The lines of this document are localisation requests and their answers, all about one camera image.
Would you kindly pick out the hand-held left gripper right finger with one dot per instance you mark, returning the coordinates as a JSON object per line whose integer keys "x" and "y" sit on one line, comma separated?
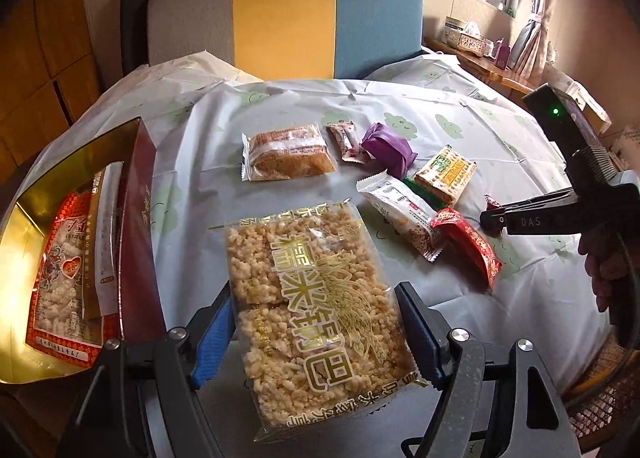
{"x": 416, "y": 329}

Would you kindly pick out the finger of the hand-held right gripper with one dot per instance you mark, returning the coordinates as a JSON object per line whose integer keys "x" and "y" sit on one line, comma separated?
{"x": 530, "y": 223}

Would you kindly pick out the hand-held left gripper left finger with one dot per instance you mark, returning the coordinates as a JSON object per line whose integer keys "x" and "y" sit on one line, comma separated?
{"x": 212, "y": 344}

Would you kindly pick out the clear rice cracker packet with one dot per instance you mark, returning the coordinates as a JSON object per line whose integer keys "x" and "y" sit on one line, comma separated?
{"x": 310, "y": 313}

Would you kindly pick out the red and gold box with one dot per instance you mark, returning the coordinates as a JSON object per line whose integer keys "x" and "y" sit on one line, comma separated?
{"x": 142, "y": 218}

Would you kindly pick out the purple snack packet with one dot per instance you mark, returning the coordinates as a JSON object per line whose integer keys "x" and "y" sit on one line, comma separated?
{"x": 390, "y": 148}

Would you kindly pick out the person's right hand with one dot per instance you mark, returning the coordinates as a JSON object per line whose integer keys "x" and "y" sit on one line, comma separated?
{"x": 602, "y": 273}

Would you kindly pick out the small red candy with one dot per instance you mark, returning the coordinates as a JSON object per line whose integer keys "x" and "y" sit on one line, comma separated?
{"x": 490, "y": 202}

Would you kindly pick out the cardboard box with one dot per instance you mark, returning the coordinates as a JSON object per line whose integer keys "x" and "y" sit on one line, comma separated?
{"x": 592, "y": 103}

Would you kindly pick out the green cracker packet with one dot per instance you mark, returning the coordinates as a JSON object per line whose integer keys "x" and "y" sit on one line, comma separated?
{"x": 447, "y": 173}

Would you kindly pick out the white snack bar packet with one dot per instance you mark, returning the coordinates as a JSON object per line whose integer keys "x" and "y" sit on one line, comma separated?
{"x": 405, "y": 210}

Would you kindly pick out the wooden side table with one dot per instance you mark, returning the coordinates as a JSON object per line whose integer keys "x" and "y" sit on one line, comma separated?
{"x": 490, "y": 70}

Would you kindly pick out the small purple box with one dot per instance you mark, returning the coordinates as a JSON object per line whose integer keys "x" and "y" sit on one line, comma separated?
{"x": 502, "y": 57}

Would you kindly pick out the gold and white snack packet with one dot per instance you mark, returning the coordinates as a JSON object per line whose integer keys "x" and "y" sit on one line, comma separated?
{"x": 102, "y": 238}

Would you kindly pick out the red patterned snack packet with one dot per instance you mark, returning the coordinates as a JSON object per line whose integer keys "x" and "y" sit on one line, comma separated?
{"x": 55, "y": 288}

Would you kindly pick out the pink curtain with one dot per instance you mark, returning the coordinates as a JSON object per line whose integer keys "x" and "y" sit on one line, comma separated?
{"x": 537, "y": 3}

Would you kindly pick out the wicker chair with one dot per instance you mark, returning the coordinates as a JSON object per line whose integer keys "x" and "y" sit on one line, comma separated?
{"x": 607, "y": 388}

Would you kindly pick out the floral candy packet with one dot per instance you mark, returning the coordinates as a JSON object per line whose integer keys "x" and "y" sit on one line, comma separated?
{"x": 345, "y": 140}

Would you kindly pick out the meat floss bread packet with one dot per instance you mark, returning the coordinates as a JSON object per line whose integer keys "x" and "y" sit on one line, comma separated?
{"x": 287, "y": 153}

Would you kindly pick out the grey yellow blue chair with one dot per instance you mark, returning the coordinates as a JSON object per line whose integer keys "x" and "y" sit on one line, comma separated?
{"x": 285, "y": 18}

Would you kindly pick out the wooden cabinet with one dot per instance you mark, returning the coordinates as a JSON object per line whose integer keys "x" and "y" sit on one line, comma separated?
{"x": 40, "y": 48}

